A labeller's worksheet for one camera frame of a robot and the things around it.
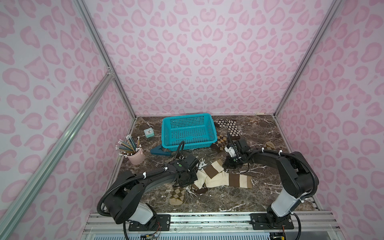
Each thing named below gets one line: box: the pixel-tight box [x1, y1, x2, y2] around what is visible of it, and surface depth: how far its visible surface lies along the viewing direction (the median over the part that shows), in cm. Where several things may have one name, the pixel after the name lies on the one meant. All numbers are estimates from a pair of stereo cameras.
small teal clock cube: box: [143, 127, 155, 139], surface depth 109 cm
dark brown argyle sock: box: [216, 134, 227, 151], surface depth 104 cm
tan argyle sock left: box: [169, 187, 185, 206], surface depth 83 cm
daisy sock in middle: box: [191, 183, 208, 194], surface depth 85 cm
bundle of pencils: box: [115, 134, 142, 158], surface depth 90 cm
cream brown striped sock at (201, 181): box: [194, 161, 224, 190], surface depth 90 cm
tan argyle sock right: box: [265, 141, 275, 151], surface depth 103 cm
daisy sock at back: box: [215, 119, 241, 140], surface depth 115 cm
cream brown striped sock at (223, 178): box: [205, 171, 253, 189], surface depth 88 cm
